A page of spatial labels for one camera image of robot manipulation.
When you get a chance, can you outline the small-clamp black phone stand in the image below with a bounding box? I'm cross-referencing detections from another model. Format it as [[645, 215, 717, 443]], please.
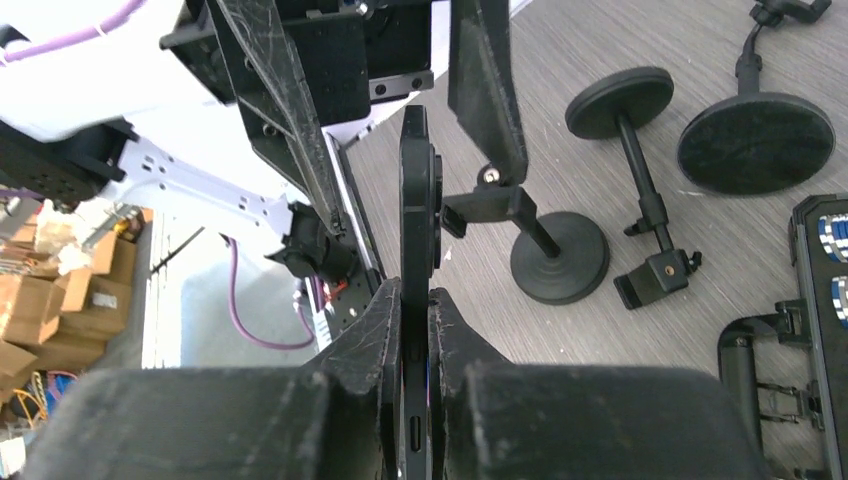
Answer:
[[676, 1, 836, 196]]

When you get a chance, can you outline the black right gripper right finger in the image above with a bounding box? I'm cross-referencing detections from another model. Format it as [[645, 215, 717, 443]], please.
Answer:
[[428, 288, 771, 479]]

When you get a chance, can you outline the black poker chip case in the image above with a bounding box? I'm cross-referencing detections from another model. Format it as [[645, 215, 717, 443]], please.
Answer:
[[717, 193, 848, 480]]

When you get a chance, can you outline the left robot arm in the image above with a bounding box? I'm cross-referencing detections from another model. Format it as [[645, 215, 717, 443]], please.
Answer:
[[1, 1, 434, 283]]

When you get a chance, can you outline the black smartphone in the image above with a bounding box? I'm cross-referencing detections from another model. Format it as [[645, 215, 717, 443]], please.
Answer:
[[399, 105, 442, 479]]

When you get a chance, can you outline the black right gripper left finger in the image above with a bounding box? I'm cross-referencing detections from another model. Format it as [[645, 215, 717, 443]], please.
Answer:
[[23, 278, 400, 480]]

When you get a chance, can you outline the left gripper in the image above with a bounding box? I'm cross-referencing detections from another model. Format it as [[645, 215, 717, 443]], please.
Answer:
[[159, 0, 529, 236]]

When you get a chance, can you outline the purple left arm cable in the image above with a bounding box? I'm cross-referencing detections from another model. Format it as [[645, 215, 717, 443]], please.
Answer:
[[0, 0, 319, 352]]

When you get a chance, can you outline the lying black phone stand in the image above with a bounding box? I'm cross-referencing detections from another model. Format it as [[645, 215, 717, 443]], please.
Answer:
[[564, 66, 703, 310]]

